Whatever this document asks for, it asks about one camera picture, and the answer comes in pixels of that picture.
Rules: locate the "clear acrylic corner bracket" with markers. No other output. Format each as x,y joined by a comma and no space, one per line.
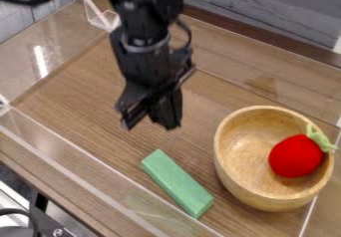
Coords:
105,20

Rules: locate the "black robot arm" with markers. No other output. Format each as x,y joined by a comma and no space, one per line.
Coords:
148,18

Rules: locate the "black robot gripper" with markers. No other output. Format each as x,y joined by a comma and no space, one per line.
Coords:
154,69

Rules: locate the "brown wooden bowl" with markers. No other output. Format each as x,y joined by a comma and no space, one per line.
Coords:
247,135

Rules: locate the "clear acrylic barrier wall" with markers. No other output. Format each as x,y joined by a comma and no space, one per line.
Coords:
107,201

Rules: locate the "green rectangular block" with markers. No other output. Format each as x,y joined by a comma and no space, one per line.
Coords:
178,184

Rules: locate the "black metal table leg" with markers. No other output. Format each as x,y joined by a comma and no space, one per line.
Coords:
49,227

